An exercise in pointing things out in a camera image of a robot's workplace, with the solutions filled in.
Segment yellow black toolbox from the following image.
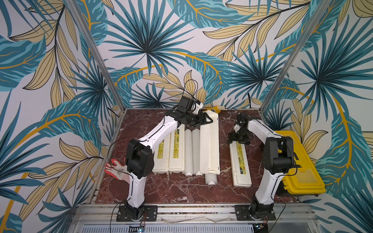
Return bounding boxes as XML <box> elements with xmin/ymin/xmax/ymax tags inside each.
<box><xmin>276</xmin><ymin>131</ymin><xmax>326</xmax><ymax>196</ymax></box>

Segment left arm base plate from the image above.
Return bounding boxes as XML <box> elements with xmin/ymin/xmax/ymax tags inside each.
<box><xmin>116</xmin><ymin>205</ymin><xmax>158</xmax><ymax>222</ymax></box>

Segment aluminium front rail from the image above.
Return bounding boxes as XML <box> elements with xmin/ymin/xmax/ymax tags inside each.
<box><xmin>72</xmin><ymin>203</ymin><xmax>318</xmax><ymax>224</ymax></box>

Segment red white work glove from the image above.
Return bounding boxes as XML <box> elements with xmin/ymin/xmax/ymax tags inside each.
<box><xmin>105</xmin><ymin>159</ymin><xmax>130</xmax><ymax>183</ymax></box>

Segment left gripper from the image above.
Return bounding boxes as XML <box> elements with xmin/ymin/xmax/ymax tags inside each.
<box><xmin>186</xmin><ymin>111</ymin><xmax>214</xmax><ymax>128</ymax></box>

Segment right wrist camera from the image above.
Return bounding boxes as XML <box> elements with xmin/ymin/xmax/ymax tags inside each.
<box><xmin>234</xmin><ymin>114</ymin><xmax>248</xmax><ymax>133</ymax></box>

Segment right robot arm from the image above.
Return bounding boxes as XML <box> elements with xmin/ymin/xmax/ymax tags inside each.
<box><xmin>228</xmin><ymin>114</ymin><xmax>295</xmax><ymax>206</ymax></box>

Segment white wrap dispenser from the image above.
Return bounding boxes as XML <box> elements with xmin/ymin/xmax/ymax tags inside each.
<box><xmin>169</xmin><ymin>124</ymin><xmax>185</xmax><ymax>173</ymax></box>
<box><xmin>229</xmin><ymin>141</ymin><xmax>252</xmax><ymax>187</ymax></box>
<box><xmin>153</xmin><ymin>139</ymin><xmax>170</xmax><ymax>174</ymax></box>

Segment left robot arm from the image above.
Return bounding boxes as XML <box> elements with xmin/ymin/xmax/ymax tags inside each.
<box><xmin>126</xmin><ymin>110</ymin><xmax>218</xmax><ymax>209</ymax></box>

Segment yellow black work glove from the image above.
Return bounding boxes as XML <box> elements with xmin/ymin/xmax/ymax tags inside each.
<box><xmin>210</xmin><ymin>106</ymin><xmax>228</xmax><ymax>114</ymax></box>

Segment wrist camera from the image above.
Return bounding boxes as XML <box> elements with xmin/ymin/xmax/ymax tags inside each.
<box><xmin>234</xmin><ymin>114</ymin><xmax>248</xmax><ymax>133</ymax></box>
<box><xmin>178</xmin><ymin>96</ymin><xmax>204</xmax><ymax>115</ymax></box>

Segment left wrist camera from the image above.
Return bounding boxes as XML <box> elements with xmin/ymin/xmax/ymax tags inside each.
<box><xmin>178</xmin><ymin>96</ymin><xmax>204</xmax><ymax>115</ymax></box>

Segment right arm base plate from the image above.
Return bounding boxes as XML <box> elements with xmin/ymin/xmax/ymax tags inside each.
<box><xmin>234</xmin><ymin>204</ymin><xmax>276</xmax><ymax>221</ymax></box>

